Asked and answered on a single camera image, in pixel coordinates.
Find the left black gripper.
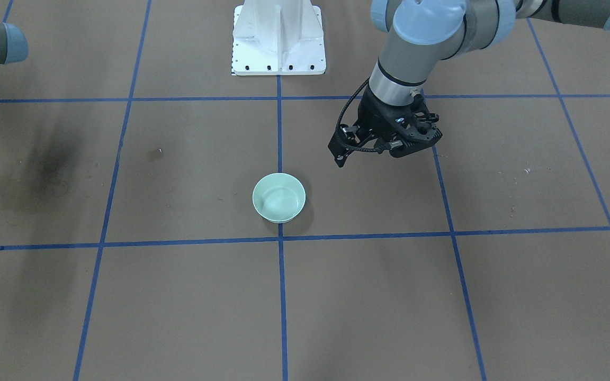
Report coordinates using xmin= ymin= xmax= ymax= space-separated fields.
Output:
xmin=328 ymin=87 xmax=406 ymax=167

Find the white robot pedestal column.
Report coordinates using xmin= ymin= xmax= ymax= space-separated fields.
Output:
xmin=231 ymin=1 xmax=327 ymax=76

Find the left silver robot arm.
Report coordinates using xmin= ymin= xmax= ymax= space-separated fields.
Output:
xmin=328 ymin=1 xmax=610 ymax=167

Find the mint green bowl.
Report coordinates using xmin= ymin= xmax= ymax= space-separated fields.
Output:
xmin=252 ymin=173 xmax=307 ymax=224

